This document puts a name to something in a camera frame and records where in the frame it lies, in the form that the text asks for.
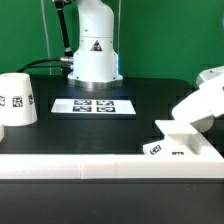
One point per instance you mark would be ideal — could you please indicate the white lamp bulb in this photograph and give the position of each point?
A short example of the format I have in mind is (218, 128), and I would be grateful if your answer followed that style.
(204, 124)

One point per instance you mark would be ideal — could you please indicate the white L-shaped fence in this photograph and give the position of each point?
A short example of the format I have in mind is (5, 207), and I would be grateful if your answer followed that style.
(201, 160)

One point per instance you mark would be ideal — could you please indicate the white marker plate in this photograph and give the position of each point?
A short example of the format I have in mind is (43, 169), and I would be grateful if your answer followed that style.
(91, 106)

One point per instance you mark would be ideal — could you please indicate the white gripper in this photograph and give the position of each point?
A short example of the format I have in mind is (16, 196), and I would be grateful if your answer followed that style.
(207, 101)

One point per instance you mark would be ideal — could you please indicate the black stand pole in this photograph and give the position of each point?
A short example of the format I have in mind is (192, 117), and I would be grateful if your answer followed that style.
(59, 5)

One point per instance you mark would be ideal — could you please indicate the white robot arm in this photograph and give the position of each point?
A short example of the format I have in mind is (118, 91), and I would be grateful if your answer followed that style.
(96, 64)

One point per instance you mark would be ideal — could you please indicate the white lamp shade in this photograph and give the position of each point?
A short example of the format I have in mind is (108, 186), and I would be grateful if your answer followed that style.
(17, 104)

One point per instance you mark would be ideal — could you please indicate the white block left edge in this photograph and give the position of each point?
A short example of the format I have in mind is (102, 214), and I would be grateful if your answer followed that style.
(1, 132)

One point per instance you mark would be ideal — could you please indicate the white lamp base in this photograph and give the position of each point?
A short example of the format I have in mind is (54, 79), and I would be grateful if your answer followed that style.
(173, 143)

